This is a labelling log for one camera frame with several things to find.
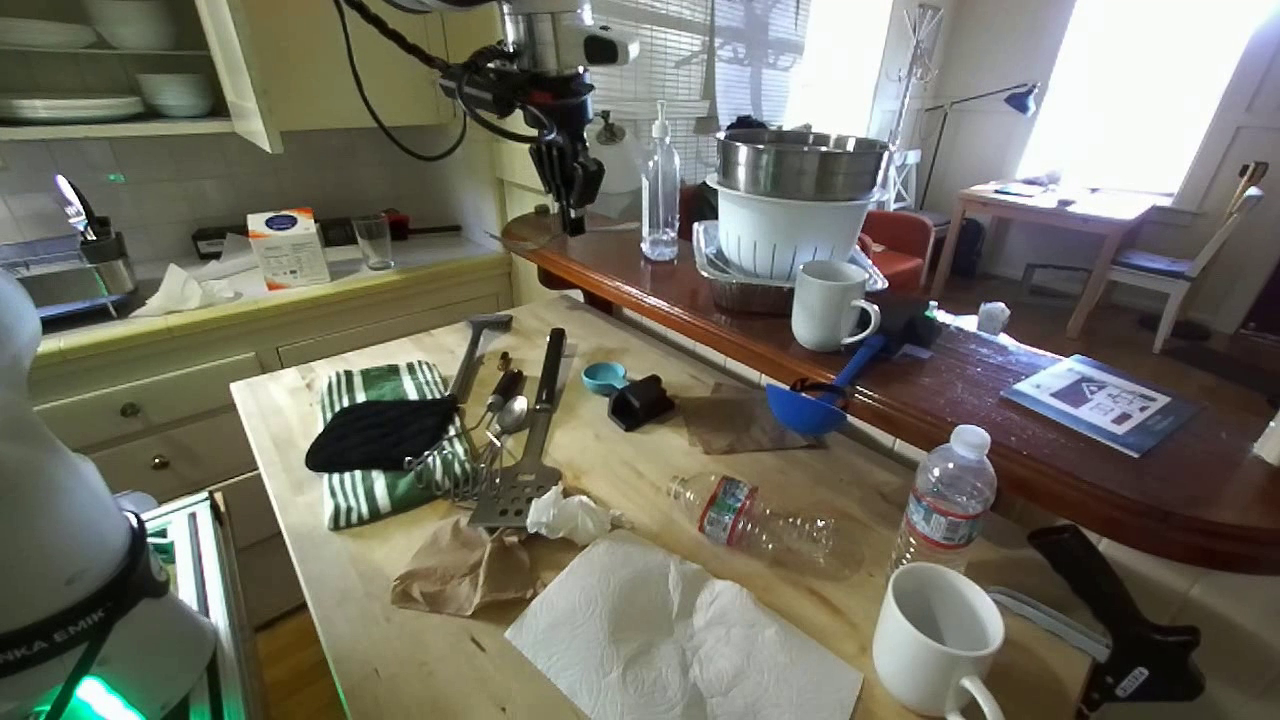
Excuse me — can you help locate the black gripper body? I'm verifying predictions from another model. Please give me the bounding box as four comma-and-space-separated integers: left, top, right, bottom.
529, 123, 607, 206

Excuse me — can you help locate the teal measuring cup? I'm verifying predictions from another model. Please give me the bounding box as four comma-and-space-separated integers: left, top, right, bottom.
580, 355, 638, 398

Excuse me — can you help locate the white mug with fork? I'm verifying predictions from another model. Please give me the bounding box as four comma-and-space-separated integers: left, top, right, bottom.
787, 255, 889, 355

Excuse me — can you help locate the clear hand sanitizer bottle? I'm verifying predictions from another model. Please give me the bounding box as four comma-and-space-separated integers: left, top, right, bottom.
638, 97, 687, 267

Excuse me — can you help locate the drinking glass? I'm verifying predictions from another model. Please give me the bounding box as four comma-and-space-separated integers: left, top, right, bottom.
350, 210, 400, 276

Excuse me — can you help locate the small black pouch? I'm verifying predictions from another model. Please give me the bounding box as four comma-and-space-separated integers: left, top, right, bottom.
607, 373, 682, 434

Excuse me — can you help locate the stainless steel bowl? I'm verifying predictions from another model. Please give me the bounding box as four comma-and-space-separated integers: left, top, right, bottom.
713, 123, 898, 206

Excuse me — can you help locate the kitchen utensils pile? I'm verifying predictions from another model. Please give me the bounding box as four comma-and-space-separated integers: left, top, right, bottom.
463, 325, 572, 540

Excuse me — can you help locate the white carton box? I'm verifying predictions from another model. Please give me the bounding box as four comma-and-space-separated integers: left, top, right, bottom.
244, 204, 335, 296

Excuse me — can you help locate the black cloth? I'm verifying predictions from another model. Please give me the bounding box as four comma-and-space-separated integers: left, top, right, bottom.
302, 394, 463, 477

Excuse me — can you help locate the blue bowl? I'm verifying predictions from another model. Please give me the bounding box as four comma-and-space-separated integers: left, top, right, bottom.
766, 327, 900, 439

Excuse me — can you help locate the crumpled white tissue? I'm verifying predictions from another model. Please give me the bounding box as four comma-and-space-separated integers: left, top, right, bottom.
523, 479, 619, 548

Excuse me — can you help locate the green white striped towel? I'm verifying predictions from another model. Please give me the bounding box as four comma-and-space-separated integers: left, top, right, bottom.
312, 355, 485, 535

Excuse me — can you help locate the crushed plastic bottle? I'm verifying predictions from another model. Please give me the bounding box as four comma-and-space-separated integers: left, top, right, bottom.
667, 472, 871, 579

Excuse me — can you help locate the crumpled brown paper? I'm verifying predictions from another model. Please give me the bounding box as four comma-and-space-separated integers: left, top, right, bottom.
390, 512, 551, 625

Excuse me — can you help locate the cream kitchen counter with drawers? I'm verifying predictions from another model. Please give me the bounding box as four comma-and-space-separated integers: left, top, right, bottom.
25, 253, 519, 630

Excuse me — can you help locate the white bowl on shelf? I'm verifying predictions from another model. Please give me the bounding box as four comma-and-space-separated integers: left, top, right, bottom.
133, 67, 224, 123

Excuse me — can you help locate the white paper napkin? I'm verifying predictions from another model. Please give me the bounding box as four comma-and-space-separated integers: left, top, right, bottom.
502, 532, 870, 720

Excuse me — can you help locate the blue desk lamp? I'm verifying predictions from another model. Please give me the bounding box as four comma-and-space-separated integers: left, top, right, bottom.
917, 80, 1044, 192

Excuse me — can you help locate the knife holder with utensils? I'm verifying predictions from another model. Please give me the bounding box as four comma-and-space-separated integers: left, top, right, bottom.
53, 172, 145, 303

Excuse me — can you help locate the upright plastic water bottle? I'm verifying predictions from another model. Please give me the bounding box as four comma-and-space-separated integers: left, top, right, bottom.
898, 420, 1006, 572

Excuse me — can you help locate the wooden desk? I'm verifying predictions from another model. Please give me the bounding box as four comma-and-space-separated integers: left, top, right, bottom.
930, 175, 1181, 299

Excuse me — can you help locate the dark wooden bar counter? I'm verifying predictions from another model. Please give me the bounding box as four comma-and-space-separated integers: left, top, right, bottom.
502, 210, 1280, 579

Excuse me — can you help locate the stack of white plates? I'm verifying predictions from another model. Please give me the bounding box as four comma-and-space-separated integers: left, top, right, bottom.
0, 91, 147, 128

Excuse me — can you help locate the empty white mug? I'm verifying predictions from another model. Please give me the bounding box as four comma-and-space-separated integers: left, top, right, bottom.
870, 561, 1013, 720

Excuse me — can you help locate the blue magazine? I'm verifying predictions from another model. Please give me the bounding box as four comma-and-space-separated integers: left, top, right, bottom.
995, 353, 1199, 464

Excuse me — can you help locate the white wooden chair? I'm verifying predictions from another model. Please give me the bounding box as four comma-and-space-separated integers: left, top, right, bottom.
1066, 159, 1272, 361

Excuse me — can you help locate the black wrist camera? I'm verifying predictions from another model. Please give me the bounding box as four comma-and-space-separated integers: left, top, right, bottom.
454, 44, 602, 118

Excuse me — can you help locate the black spatula with steel handle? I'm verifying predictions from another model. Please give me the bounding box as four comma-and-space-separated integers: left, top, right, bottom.
444, 311, 519, 410

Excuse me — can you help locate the black handled spoon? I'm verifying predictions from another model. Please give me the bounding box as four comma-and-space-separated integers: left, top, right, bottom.
485, 349, 537, 443

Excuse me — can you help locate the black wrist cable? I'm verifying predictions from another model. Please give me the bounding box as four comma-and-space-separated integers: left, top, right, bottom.
333, 0, 539, 166

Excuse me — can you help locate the cream wall cabinet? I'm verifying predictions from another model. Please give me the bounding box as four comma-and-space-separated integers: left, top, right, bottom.
0, 0, 289, 159

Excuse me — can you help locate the aluminium robot stand frame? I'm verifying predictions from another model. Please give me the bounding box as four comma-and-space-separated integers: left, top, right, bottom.
133, 485, 274, 720

